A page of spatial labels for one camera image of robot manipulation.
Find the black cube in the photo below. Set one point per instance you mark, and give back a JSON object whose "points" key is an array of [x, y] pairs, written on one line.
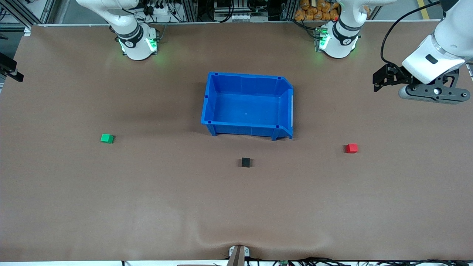
{"points": [[245, 162]]}

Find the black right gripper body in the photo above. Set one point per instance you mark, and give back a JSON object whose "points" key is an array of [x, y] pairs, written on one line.
{"points": [[8, 66]]}

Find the brown table mat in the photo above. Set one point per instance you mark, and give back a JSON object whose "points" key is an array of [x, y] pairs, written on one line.
{"points": [[147, 203]]}

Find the white power strip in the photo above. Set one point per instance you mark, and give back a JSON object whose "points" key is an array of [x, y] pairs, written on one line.
{"points": [[162, 16]]}

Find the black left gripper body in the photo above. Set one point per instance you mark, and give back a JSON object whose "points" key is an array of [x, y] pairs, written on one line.
{"points": [[396, 75]]}

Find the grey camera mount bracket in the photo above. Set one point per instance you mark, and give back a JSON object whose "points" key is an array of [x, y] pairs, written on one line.
{"points": [[238, 256]]}

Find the red cube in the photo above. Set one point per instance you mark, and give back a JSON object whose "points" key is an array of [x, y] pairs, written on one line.
{"points": [[351, 148]]}

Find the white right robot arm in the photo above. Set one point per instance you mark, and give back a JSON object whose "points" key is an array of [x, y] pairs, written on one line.
{"points": [[135, 48]]}

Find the green cube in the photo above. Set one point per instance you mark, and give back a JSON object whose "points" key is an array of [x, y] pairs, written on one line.
{"points": [[106, 138]]}

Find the blue plastic bin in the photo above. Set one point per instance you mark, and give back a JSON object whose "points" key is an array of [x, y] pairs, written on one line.
{"points": [[245, 107]]}

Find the orange mesh bag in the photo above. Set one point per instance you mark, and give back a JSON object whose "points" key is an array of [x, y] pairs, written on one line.
{"points": [[314, 11]]}

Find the aluminium profile frame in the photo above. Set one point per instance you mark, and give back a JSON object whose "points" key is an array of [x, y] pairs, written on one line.
{"points": [[186, 9]]}

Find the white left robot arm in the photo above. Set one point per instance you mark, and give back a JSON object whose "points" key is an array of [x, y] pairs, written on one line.
{"points": [[340, 44]]}

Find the aluminium table edge rail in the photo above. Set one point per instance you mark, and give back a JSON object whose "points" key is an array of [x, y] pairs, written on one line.
{"points": [[470, 72]]}

